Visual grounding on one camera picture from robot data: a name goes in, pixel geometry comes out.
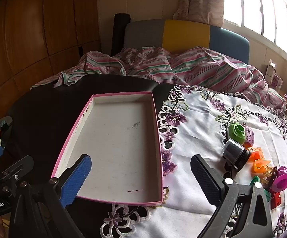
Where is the pink patterned curtain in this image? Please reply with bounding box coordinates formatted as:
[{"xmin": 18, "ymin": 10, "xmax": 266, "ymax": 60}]
[{"xmin": 173, "ymin": 0, "xmax": 226, "ymax": 28}]

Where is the grey and black jar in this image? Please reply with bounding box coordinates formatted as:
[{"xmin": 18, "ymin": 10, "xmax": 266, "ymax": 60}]
[{"xmin": 222, "ymin": 139, "xmax": 250, "ymax": 172}]

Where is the light green round toy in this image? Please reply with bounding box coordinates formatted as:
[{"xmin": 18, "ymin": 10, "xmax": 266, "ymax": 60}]
[{"xmin": 228, "ymin": 122, "xmax": 246, "ymax": 144}]

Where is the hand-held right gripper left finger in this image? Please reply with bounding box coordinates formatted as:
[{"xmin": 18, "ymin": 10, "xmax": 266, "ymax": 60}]
[{"xmin": 8, "ymin": 154, "xmax": 92, "ymax": 238}]

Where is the black rolled mat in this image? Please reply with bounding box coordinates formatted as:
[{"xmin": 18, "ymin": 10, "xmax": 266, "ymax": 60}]
[{"xmin": 111, "ymin": 13, "xmax": 132, "ymax": 57}]

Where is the teal plastic spool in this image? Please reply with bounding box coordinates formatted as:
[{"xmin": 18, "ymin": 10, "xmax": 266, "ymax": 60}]
[{"xmin": 249, "ymin": 176, "xmax": 271, "ymax": 202}]

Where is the orange toy block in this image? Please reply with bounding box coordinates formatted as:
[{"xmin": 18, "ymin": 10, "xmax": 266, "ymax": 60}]
[{"xmin": 247, "ymin": 147, "xmax": 265, "ymax": 164}]

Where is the pink small packet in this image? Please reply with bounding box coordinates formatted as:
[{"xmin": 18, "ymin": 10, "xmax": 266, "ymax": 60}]
[{"xmin": 273, "ymin": 75, "xmax": 283, "ymax": 90}]

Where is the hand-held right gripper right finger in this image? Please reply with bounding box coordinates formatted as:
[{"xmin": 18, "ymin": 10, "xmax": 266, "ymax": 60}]
[{"xmin": 190, "ymin": 154, "xmax": 275, "ymax": 238}]

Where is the brown gear toy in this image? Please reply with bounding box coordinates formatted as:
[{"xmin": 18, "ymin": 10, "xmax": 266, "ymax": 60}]
[{"xmin": 262, "ymin": 166, "xmax": 278, "ymax": 187}]

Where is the pink cardboard box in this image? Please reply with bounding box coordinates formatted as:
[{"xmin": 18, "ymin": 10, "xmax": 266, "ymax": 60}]
[{"xmin": 51, "ymin": 91, "xmax": 164, "ymax": 207}]

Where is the grey yellow blue headboard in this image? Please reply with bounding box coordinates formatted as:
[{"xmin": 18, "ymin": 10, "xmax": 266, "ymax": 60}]
[{"xmin": 123, "ymin": 19, "xmax": 250, "ymax": 65}]

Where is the window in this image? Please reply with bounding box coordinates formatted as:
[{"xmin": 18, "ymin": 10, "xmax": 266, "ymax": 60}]
[{"xmin": 223, "ymin": 0, "xmax": 287, "ymax": 63}]

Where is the pink striped blanket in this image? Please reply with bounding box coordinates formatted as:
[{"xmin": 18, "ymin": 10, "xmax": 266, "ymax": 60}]
[{"xmin": 30, "ymin": 46, "xmax": 287, "ymax": 112}]

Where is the red toy block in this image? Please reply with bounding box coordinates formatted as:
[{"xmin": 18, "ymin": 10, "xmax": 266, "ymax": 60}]
[{"xmin": 270, "ymin": 191, "xmax": 283, "ymax": 210}]

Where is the purple egg-shaped toy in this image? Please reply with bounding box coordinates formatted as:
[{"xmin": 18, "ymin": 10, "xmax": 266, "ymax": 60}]
[{"xmin": 244, "ymin": 127, "xmax": 254, "ymax": 146}]

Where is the magenta suction cup toy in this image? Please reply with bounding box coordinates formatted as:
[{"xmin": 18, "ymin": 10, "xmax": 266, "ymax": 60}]
[{"xmin": 270, "ymin": 166, "xmax": 287, "ymax": 193}]

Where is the orange-yellow plastic clip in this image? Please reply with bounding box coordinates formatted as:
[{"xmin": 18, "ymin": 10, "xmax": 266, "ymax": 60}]
[{"xmin": 252, "ymin": 157, "xmax": 271, "ymax": 176}]

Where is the wooden wardrobe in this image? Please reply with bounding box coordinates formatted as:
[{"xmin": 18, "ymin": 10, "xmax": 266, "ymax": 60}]
[{"xmin": 0, "ymin": 0, "xmax": 102, "ymax": 122}]

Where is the white embroidered floral tablecloth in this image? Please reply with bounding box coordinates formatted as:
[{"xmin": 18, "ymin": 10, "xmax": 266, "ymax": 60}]
[{"xmin": 100, "ymin": 85, "xmax": 287, "ymax": 238}]

